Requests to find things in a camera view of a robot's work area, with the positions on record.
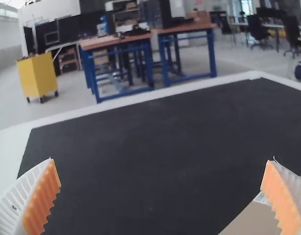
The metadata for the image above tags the cardboard box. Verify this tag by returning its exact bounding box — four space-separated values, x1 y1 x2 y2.
220 190 283 235

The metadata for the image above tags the blue workbench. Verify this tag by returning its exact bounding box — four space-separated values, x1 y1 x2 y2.
156 22 218 88
78 31 156 104

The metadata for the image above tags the black office chair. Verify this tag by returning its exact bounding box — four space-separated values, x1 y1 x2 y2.
283 15 301 59
246 14 274 50

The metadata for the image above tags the black mat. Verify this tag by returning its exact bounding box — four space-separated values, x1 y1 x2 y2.
17 77 301 235

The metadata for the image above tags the yellow wheeled cart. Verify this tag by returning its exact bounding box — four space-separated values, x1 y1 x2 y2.
16 50 60 104

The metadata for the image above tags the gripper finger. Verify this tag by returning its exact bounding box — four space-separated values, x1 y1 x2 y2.
259 156 301 235
0 157 62 235

